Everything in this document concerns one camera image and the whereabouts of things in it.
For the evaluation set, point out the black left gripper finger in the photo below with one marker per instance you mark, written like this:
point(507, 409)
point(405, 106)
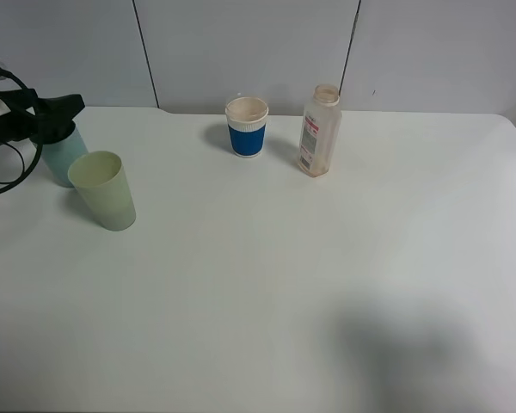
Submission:
point(55, 118)

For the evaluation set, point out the blue sleeved paper cup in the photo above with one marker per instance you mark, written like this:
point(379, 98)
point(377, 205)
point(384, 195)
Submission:
point(246, 119)

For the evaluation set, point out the teal green plastic cup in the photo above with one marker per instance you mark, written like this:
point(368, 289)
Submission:
point(62, 153)

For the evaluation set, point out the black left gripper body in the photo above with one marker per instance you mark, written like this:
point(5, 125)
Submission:
point(20, 123)

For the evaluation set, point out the clear plastic drink bottle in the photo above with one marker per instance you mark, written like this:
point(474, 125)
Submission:
point(321, 123)

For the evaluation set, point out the pale yellow-green plastic cup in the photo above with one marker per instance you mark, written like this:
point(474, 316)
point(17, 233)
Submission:
point(100, 179)

